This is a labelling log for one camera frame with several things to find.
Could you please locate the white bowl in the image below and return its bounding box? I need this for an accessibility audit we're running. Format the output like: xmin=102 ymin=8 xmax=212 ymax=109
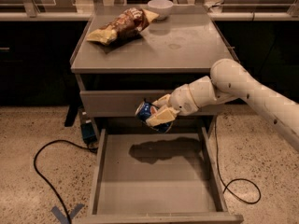
xmin=148 ymin=0 xmax=174 ymax=20

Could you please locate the open grey middle drawer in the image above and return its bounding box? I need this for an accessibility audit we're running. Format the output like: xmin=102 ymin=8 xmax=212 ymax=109
xmin=73 ymin=128 xmax=244 ymax=224

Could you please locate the blue tape cross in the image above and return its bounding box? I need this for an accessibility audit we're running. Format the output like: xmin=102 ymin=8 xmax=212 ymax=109
xmin=50 ymin=203 xmax=85 ymax=224

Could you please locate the grey drawer cabinet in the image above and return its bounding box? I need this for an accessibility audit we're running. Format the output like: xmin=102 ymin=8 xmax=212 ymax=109
xmin=71 ymin=5 xmax=232 ymax=133

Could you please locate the black cable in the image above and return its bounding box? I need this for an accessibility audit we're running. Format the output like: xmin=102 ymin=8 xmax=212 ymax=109
xmin=33 ymin=139 xmax=99 ymax=224
xmin=213 ymin=119 xmax=262 ymax=205

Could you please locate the grey top drawer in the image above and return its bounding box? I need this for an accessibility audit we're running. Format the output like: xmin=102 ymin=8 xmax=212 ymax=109
xmin=80 ymin=90 xmax=231 ymax=118

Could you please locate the black cable left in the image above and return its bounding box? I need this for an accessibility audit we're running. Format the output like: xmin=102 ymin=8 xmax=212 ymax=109
xmin=33 ymin=139 xmax=99 ymax=224

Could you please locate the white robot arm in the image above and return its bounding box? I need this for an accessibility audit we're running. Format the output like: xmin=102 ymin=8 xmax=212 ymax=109
xmin=146 ymin=59 xmax=299 ymax=150

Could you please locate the blue pepsi can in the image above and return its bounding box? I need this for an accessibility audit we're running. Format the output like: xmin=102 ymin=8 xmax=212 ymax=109
xmin=135 ymin=101 xmax=172 ymax=133

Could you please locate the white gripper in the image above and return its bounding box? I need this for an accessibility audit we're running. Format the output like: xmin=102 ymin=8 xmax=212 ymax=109
xmin=146 ymin=84 xmax=198 ymax=127

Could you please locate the black cable right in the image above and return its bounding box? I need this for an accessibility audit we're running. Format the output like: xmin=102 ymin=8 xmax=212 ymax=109
xmin=213 ymin=119 xmax=262 ymax=205

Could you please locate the dark back counter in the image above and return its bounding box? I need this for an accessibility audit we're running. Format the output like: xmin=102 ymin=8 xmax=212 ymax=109
xmin=0 ymin=21 xmax=299 ymax=105

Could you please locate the blue power box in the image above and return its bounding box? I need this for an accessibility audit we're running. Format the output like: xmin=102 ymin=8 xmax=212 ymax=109
xmin=80 ymin=122 xmax=97 ymax=145

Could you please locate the brown yellow chip bag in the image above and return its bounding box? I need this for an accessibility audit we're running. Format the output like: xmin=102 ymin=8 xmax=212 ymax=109
xmin=87 ymin=7 xmax=159 ymax=46

